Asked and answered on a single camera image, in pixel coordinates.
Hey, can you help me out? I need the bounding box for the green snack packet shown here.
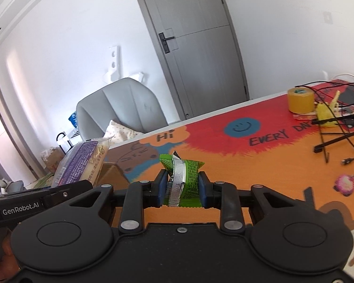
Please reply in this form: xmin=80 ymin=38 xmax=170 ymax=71
xmin=159 ymin=151 xmax=205 ymax=208

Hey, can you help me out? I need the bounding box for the purple long cake packet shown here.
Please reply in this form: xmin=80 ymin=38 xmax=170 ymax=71
xmin=51 ymin=137 xmax=110 ymax=187

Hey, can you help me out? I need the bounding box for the person's left hand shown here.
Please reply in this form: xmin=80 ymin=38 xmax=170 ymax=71
xmin=0 ymin=234 xmax=20 ymax=280

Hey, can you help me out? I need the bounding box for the brown cardboard box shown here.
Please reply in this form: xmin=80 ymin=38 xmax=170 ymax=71
xmin=94 ymin=162 xmax=130 ymax=190

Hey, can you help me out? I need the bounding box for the white dotted cushion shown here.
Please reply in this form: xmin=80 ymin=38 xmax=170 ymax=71
xmin=103 ymin=120 xmax=143 ymax=146

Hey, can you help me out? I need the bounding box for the grey chair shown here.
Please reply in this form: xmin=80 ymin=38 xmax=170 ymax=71
xmin=76 ymin=77 xmax=168 ymax=140

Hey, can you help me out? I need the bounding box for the blue bag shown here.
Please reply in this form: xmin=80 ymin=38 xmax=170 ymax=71
xmin=68 ymin=112 xmax=78 ymax=129

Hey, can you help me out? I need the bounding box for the colourful cartoon table mat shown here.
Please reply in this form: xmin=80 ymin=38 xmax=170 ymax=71
xmin=101 ymin=79 xmax=354 ymax=272

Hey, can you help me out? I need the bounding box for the black laptop stand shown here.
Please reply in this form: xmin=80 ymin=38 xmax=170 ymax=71
xmin=311 ymin=114 xmax=354 ymax=166

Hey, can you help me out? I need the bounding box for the yellow tape roll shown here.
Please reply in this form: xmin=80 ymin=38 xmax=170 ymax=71
xmin=287 ymin=87 xmax=315 ymax=114

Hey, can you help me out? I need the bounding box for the grey door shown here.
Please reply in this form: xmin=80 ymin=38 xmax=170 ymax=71
xmin=138 ymin=0 xmax=249 ymax=119

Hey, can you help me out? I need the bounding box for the yellow plastic toy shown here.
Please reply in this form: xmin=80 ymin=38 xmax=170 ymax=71
xmin=316 ymin=91 xmax=340 ymax=121

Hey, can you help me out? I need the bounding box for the pink keychain charm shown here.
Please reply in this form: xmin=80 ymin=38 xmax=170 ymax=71
xmin=334 ymin=175 xmax=354 ymax=197

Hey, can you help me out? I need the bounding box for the white wall switch panel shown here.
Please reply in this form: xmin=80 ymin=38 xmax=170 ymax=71
xmin=108 ymin=46 xmax=119 ymax=81

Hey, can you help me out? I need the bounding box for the black door handle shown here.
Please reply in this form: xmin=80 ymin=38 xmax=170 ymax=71
xmin=158 ymin=33 xmax=175 ymax=54

